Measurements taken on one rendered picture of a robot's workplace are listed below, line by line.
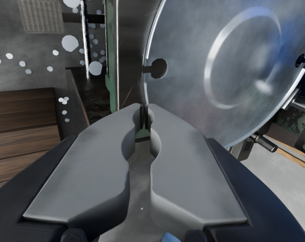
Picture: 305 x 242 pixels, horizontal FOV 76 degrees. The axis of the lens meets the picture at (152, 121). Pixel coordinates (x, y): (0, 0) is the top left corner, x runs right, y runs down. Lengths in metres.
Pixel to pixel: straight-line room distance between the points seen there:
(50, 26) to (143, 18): 0.63
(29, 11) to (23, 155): 0.46
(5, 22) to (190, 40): 0.83
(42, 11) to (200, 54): 0.64
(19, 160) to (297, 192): 1.80
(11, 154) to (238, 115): 0.68
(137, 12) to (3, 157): 0.68
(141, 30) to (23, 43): 0.82
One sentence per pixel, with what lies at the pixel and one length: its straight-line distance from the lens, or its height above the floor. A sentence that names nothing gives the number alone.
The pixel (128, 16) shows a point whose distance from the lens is 0.20.
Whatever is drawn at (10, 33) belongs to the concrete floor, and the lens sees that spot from 0.98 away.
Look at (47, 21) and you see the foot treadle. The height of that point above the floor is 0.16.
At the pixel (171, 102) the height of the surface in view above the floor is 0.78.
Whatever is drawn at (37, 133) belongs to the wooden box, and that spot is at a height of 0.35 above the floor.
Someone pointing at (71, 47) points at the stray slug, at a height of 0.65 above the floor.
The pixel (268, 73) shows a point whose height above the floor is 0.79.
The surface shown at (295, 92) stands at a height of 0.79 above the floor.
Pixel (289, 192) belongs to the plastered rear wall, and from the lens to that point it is 1.96.
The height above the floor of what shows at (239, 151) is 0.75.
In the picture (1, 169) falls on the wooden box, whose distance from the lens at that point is 0.82.
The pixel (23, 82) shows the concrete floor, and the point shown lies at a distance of 1.03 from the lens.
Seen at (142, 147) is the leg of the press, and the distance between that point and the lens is 0.45.
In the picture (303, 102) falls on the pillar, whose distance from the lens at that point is 0.46.
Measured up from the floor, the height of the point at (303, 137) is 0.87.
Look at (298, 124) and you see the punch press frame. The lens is 0.61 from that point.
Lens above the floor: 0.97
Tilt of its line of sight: 50 degrees down
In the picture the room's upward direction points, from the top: 139 degrees clockwise
